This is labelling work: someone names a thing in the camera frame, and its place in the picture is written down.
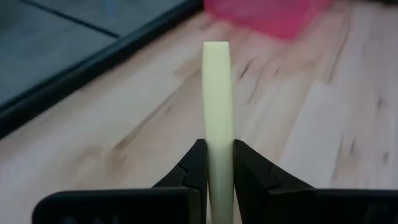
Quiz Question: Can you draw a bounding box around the black aluminium table frame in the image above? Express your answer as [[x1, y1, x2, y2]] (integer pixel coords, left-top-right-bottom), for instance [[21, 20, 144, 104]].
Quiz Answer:
[[0, 0, 205, 139]]

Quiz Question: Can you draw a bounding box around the red plastic bin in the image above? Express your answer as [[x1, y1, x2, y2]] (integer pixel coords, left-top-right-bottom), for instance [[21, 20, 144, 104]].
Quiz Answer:
[[203, 0, 332, 40]]

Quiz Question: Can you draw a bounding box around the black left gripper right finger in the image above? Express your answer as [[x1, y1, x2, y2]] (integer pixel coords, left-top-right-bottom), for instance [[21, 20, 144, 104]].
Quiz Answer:
[[233, 138, 398, 224]]

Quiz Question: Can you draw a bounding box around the cream handle knife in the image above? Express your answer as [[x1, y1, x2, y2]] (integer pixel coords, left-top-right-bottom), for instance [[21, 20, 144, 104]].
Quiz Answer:
[[201, 40, 234, 224]]

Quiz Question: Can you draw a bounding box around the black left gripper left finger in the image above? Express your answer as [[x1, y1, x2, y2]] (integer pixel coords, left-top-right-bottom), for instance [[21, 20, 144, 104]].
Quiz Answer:
[[32, 138, 209, 224]]

